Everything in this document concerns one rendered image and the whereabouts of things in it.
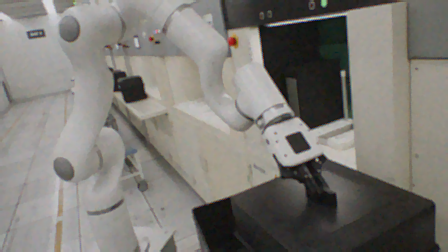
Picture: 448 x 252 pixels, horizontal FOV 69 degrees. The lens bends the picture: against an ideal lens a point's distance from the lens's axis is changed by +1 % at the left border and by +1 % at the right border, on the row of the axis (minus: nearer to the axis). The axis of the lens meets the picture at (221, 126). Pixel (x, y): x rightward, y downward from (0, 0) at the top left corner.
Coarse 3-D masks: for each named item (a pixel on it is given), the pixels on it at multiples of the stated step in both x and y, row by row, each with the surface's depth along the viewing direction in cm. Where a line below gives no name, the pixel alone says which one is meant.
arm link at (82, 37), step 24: (72, 24) 73; (96, 24) 76; (120, 24) 84; (72, 48) 76; (96, 48) 78; (96, 72) 83; (96, 96) 87; (72, 120) 90; (96, 120) 90; (72, 144) 89; (72, 168) 89; (96, 168) 95
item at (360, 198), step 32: (256, 192) 73; (288, 192) 70; (352, 192) 66; (384, 192) 64; (256, 224) 62; (288, 224) 60; (320, 224) 58; (352, 224) 57; (384, 224) 55; (416, 224) 57
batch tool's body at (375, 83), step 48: (288, 0) 102; (336, 0) 85; (384, 0) 73; (240, 48) 140; (288, 48) 160; (336, 48) 157; (384, 48) 70; (288, 96) 159; (336, 96) 160; (384, 96) 74; (384, 144) 77
